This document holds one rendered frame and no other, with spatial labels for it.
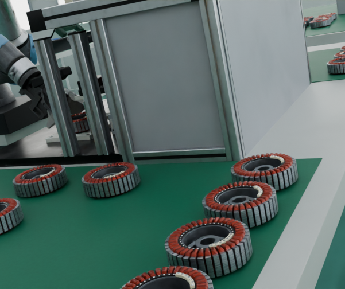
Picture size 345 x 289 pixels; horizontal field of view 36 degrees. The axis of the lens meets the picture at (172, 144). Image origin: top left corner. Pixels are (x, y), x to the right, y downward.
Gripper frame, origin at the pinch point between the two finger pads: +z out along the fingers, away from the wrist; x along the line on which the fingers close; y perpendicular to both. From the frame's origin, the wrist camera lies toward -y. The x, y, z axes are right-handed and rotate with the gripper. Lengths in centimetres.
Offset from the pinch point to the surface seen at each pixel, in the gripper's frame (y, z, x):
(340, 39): -26, 36, -157
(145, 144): -23.0, 21.9, 20.4
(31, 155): 5.9, -0.3, 17.7
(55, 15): -31.9, -10.6, 21.6
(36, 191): -9.1, 13.4, 39.6
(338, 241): 17, 92, -83
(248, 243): -49, 47, 59
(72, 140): -8.4, 7.2, 19.4
